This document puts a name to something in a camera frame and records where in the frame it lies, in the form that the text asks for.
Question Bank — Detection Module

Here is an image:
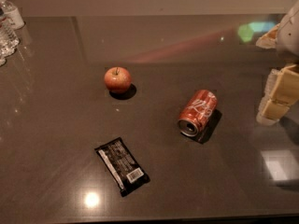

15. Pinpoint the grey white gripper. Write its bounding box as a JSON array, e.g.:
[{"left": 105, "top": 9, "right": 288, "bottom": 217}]
[{"left": 256, "top": 1, "right": 299, "bottom": 126}]

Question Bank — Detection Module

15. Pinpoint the red coke can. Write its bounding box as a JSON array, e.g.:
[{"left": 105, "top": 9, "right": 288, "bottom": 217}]
[{"left": 178, "top": 90, "right": 218, "bottom": 137}]

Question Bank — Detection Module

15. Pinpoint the red apple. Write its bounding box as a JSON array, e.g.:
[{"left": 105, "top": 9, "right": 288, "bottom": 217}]
[{"left": 104, "top": 66, "right": 132, "bottom": 94}]

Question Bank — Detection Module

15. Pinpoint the black snack bar wrapper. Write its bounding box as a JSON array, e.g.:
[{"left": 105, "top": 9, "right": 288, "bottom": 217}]
[{"left": 95, "top": 137, "right": 150, "bottom": 197}]

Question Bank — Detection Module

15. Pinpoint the clear plastic water bottle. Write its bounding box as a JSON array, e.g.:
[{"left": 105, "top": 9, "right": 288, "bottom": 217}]
[{"left": 0, "top": 8, "right": 20, "bottom": 66}]

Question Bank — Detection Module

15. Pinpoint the clear water bottle white label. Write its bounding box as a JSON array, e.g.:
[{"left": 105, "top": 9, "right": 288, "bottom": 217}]
[{"left": 0, "top": 0, "right": 25, "bottom": 30}]

